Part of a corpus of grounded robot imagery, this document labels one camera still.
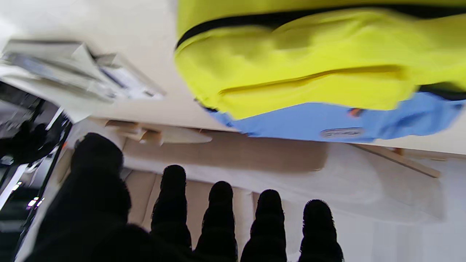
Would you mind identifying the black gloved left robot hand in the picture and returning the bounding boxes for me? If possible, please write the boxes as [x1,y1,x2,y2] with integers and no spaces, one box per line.
[24,133,344,262]

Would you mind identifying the white and blue cover book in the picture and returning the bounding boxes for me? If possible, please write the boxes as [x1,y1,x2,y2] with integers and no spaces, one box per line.
[0,39,166,102]

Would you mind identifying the yellow and blue school bag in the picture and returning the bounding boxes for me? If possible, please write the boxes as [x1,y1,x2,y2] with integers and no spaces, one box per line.
[174,0,466,143]

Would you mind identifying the wooden coffee table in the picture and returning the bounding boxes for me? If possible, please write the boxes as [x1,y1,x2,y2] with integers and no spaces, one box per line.
[89,116,213,146]

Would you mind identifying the sheer white curtain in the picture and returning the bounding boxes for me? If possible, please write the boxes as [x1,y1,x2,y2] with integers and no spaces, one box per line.
[284,146,466,262]

